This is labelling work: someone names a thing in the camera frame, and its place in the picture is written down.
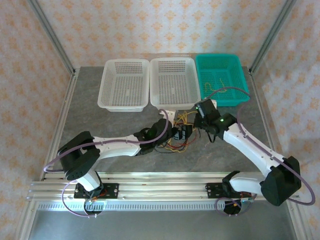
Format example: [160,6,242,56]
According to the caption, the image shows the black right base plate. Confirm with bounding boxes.
[204,183,252,200]

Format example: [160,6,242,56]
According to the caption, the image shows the orange patterned backdrop cloth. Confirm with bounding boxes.
[0,0,320,240]

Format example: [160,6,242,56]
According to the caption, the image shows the grey metal sheet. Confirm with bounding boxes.
[24,201,301,240]

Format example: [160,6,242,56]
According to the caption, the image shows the teal perforated plastic basket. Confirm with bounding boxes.
[194,53,251,108]

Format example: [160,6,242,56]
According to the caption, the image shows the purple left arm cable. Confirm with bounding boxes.
[43,108,169,218]

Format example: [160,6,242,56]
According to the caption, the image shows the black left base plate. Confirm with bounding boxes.
[73,183,120,200]

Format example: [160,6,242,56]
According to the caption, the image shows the aluminium table side rail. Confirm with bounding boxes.
[41,72,80,181]
[247,67,286,180]

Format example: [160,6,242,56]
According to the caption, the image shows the slotted grey cable duct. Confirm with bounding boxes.
[37,201,251,212]

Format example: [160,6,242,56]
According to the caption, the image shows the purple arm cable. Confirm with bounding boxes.
[204,86,316,218]
[43,108,169,218]

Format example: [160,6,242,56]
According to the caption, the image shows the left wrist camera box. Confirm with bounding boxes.
[159,108,181,124]

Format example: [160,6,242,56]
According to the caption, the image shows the aluminium rail beam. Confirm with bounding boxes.
[26,171,301,202]

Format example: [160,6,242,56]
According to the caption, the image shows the white perforated plastic basket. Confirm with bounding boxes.
[149,57,202,111]
[96,58,150,113]

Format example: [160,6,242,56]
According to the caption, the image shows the aluminium frame post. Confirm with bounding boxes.
[248,0,298,75]
[26,0,77,76]

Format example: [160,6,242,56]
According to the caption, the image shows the yellow cable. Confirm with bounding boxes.
[203,78,230,94]
[168,111,198,151]

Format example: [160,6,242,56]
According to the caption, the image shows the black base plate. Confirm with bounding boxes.
[73,183,120,200]
[204,183,252,200]

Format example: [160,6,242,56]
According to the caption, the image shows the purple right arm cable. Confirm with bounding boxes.
[204,86,316,218]

